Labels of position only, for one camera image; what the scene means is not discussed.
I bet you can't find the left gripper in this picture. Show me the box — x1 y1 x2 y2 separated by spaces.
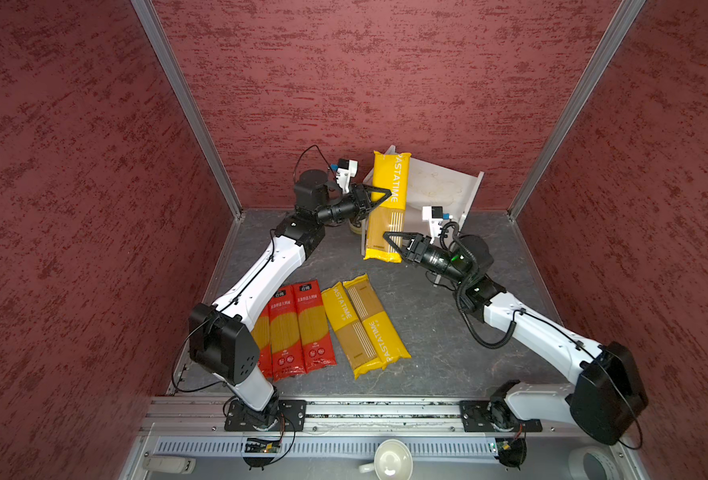
316 182 391 224

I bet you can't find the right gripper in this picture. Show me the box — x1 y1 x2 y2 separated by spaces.
385 231 470 285

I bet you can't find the yellow pasta bag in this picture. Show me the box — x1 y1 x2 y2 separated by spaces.
364 146 412 263
343 274 412 369
322 282 386 379

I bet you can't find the red spaghetti bag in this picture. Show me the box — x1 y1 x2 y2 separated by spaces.
252 305 273 380
292 280 337 373
269 286 307 381

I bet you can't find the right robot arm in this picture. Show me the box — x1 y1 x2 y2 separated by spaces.
383 232 649 445

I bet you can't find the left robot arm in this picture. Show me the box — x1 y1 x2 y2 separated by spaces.
187 170 392 431

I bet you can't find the yellow pen cup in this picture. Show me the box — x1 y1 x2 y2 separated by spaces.
348 220 366 235

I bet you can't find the white cup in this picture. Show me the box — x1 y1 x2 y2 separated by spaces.
358 439 414 480

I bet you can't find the white tape roll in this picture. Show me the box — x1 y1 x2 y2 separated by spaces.
568 447 624 480

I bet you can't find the white remote control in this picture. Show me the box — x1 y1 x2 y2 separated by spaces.
142 455 197 475

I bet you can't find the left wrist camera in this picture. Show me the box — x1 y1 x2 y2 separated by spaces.
331 158 358 195

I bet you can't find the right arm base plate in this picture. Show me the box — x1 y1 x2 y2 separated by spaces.
459 400 543 434

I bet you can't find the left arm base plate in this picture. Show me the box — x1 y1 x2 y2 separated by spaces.
224 398 308 433

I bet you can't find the aluminium mounting rail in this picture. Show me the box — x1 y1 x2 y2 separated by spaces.
140 395 585 438

